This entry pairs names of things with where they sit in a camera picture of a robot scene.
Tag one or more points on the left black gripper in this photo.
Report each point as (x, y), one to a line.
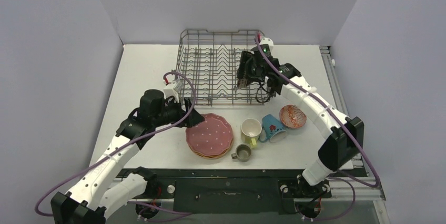
(193, 119)

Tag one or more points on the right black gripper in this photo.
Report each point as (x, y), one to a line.
(251, 68)

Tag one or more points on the grey wire dish rack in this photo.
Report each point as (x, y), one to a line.
(210, 60)

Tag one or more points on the blue handled white mug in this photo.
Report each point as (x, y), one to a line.
(272, 129)

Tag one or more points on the orange patterned small bowl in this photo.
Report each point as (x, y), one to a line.
(292, 117)

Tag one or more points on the dark brown glazed bowl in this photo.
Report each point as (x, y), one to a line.
(242, 82)

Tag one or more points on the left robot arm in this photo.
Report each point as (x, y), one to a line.
(93, 199)

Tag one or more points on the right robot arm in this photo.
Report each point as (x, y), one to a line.
(343, 135)

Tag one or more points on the pink polka dot plate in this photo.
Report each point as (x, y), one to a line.
(210, 137)

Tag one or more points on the yellow plate under pink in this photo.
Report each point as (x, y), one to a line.
(212, 156)

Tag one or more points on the yellow green mug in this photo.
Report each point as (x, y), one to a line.
(250, 131)

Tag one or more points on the small grey cup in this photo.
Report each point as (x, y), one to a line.
(242, 153)

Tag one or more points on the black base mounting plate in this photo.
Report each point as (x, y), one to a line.
(233, 190)

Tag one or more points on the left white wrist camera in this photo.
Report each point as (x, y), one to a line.
(173, 89)

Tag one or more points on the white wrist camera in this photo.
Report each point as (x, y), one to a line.
(266, 41)
(173, 89)

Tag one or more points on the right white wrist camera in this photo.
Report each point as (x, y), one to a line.
(266, 41)

